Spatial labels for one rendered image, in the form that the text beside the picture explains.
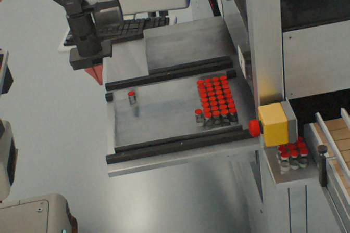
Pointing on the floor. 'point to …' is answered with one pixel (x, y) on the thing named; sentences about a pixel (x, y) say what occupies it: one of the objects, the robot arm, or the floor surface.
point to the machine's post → (267, 78)
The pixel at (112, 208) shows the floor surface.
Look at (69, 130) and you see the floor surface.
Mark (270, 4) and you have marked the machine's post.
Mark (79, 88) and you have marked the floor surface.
